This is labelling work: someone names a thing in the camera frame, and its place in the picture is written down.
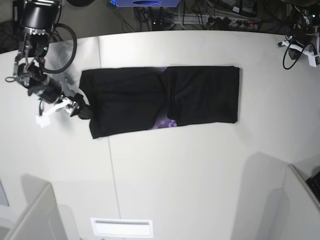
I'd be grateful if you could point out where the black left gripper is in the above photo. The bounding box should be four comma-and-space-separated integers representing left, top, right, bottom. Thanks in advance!
285, 31, 317, 56

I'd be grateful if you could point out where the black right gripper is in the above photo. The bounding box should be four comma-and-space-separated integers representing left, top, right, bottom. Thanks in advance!
27, 77, 92, 120

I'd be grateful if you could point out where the black T-shirt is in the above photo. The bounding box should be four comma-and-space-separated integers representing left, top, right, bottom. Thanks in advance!
79, 66, 240, 139

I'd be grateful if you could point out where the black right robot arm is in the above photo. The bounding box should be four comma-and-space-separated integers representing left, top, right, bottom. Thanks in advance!
5, 0, 93, 120

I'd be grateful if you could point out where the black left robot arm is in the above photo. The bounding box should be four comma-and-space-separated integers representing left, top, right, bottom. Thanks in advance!
278, 0, 320, 70

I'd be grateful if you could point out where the white power strip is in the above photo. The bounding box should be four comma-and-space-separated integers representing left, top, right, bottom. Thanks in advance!
169, 13, 262, 30

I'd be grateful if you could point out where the blue box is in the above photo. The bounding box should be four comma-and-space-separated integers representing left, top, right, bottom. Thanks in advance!
111, 0, 180, 8

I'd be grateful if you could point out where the white partition panel left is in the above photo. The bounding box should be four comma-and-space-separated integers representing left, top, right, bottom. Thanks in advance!
0, 174, 81, 240

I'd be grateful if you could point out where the white partition panel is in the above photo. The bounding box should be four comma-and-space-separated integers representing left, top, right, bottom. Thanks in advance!
231, 164, 320, 240
0, 174, 81, 240

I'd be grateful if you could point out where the black keyboard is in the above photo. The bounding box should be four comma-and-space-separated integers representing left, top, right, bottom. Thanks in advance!
306, 172, 320, 200

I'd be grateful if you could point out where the white table grommet plate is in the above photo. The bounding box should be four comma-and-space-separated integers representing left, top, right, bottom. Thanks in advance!
90, 218, 154, 238

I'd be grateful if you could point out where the white partition panel right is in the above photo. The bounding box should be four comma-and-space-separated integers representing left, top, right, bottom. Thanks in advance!
231, 164, 320, 240

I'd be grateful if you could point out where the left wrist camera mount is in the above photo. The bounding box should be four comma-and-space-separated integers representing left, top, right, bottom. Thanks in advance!
277, 34, 320, 68

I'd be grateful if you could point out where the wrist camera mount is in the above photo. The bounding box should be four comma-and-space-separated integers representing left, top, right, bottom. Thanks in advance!
277, 34, 320, 68
35, 97, 75, 128

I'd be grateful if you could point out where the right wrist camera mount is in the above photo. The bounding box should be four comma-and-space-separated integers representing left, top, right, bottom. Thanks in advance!
35, 97, 75, 128

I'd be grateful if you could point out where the black equipment rack post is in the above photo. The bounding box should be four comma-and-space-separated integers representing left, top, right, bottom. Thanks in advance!
12, 0, 25, 28

